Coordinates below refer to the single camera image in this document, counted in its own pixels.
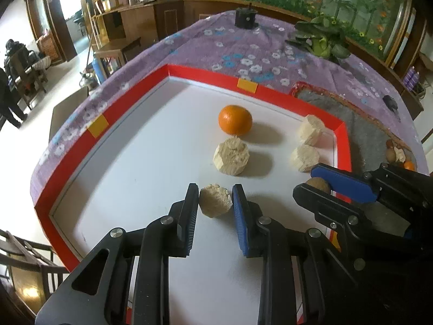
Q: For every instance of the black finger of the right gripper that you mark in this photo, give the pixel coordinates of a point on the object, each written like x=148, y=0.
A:
x=332, y=212

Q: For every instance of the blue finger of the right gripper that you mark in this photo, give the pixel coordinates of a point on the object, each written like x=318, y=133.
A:
x=343, y=182

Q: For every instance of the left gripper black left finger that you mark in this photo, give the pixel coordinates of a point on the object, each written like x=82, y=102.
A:
x=184, y=214

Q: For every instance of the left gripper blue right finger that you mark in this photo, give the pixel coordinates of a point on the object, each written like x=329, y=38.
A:
x=246, y=213

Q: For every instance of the brown oval fruit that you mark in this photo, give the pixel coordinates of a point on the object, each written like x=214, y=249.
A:
x=390, y=155

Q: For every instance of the red date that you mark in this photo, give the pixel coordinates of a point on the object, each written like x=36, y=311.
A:
x=389, y=143

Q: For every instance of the orange tangerine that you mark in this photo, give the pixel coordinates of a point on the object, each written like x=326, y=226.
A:
x=235, y=120
x=409, y=165

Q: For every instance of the large beige faceted chunk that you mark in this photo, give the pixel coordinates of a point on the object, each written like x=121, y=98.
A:
x=231, y=156

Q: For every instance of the grey felt mat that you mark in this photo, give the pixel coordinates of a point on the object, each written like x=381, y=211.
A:
x=368, y=145

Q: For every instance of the small black clip device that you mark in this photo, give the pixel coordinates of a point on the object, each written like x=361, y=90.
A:
x=391, y=105

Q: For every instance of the red white shallow box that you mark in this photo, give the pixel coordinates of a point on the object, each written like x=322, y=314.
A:
x=139, y=156

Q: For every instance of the purple spray bottles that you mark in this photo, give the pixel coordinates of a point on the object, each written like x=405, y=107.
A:
x=411, y=78

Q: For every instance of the purple floral tablecloth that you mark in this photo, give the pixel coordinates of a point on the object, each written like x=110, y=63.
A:
x=260, y=55

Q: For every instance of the floral glass cabinet panel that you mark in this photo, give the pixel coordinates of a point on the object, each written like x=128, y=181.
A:
x=304, y=0

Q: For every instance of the black cylindrical device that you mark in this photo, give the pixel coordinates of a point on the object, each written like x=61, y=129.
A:
x=245, y=17

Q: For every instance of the wooden side table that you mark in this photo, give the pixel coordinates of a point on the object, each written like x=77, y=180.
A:
x=115, y=49

